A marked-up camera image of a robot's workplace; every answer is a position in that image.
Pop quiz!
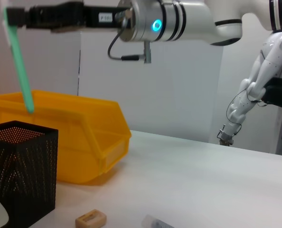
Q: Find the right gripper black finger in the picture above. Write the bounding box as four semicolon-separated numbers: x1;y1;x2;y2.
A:
6;1;85;31

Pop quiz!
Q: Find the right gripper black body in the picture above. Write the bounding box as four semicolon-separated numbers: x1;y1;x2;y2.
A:
82;5;129;31

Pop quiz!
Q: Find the green toothbrush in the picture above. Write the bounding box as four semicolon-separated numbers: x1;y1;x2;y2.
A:
2;6;35;115

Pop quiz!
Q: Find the black mesh pen holder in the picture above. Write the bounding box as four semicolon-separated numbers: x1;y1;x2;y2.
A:
0;120;59;228

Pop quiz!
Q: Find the beige eraser block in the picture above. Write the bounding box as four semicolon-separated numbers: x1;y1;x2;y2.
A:
75;209;107;228

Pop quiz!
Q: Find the grey marker pen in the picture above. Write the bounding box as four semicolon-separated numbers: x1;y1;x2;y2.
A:
140;214;177;228

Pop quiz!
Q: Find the yellow plastic bin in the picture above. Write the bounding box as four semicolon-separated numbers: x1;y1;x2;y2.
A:
0;89;132;186

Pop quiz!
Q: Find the white humanoid robot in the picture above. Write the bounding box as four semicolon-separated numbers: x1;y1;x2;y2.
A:
216;30;282;147

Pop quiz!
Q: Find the right gripper cable with plug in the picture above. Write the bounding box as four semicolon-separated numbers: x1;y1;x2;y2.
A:
107;30;143;62

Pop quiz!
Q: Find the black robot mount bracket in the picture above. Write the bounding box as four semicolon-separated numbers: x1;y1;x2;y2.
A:
262;77;282;110

